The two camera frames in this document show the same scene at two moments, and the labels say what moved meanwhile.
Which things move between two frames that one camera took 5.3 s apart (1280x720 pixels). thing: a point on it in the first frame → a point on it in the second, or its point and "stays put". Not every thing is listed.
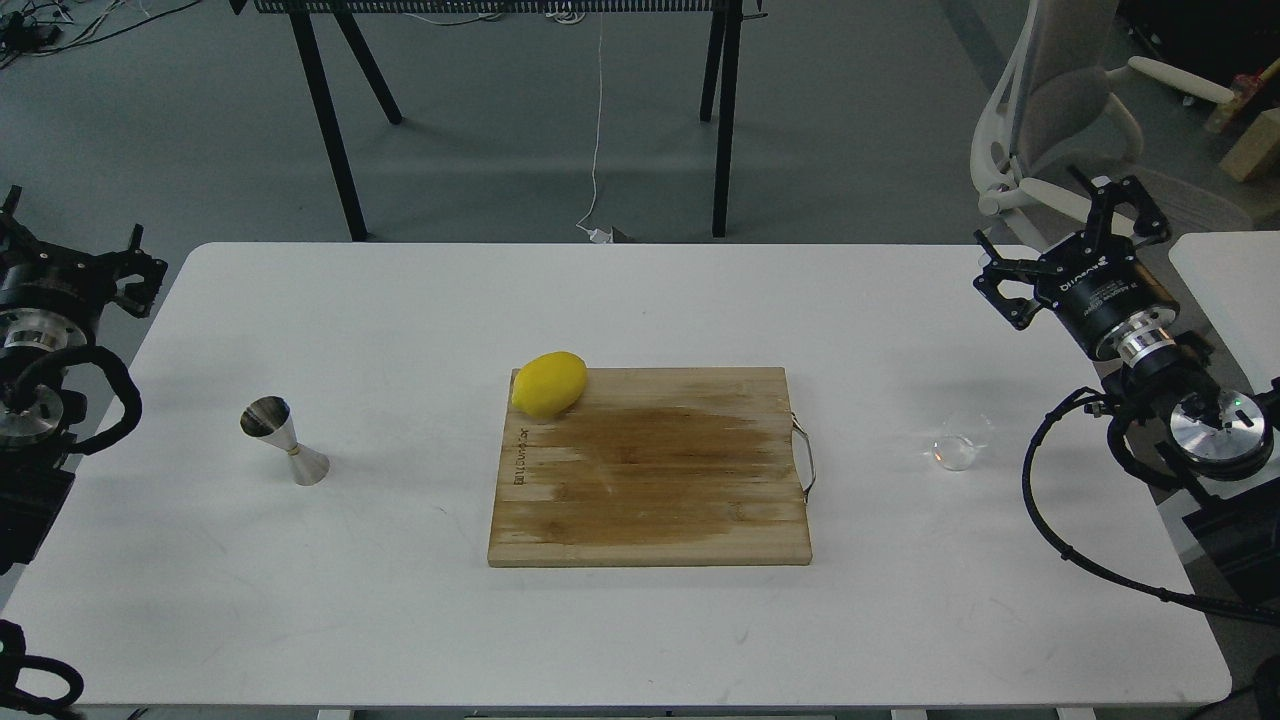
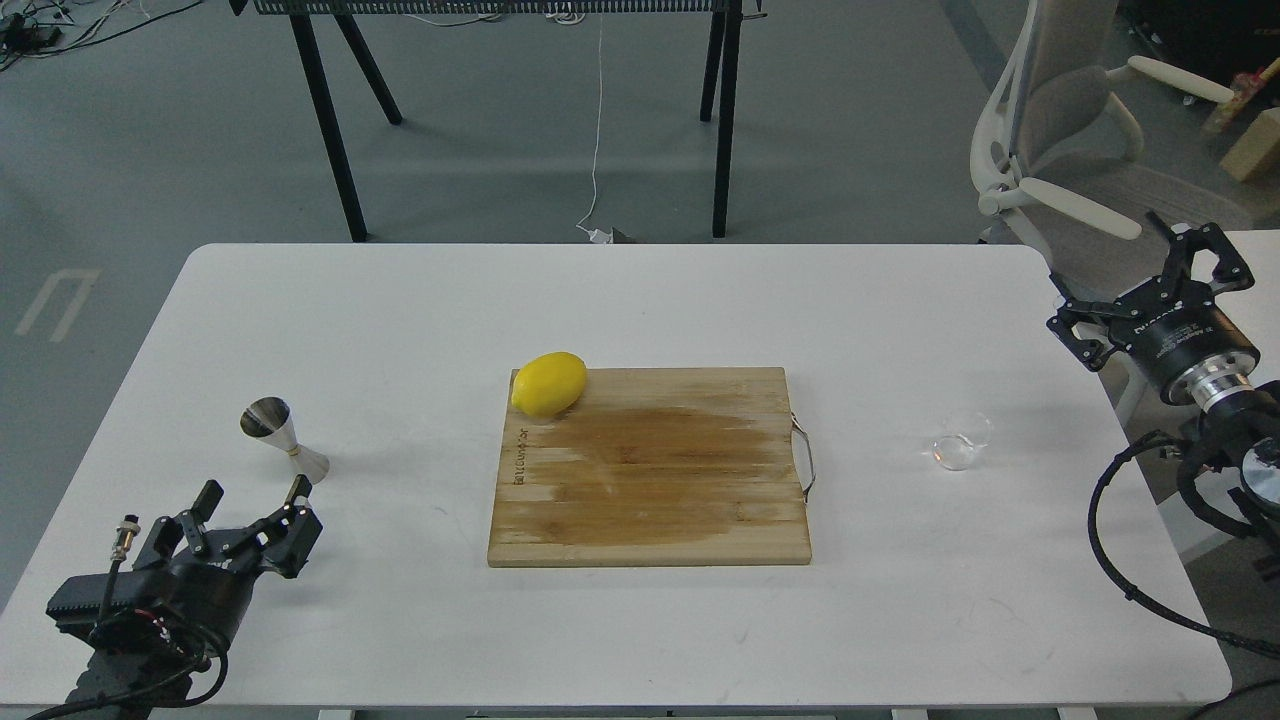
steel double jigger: [270, 418] stays put
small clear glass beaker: [956, 452] stays put
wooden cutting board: [656, 467] stays put
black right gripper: [1093, 279] → [1174, 335]
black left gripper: [51, 297] → [194, 601]
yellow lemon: [549, 384] stays put
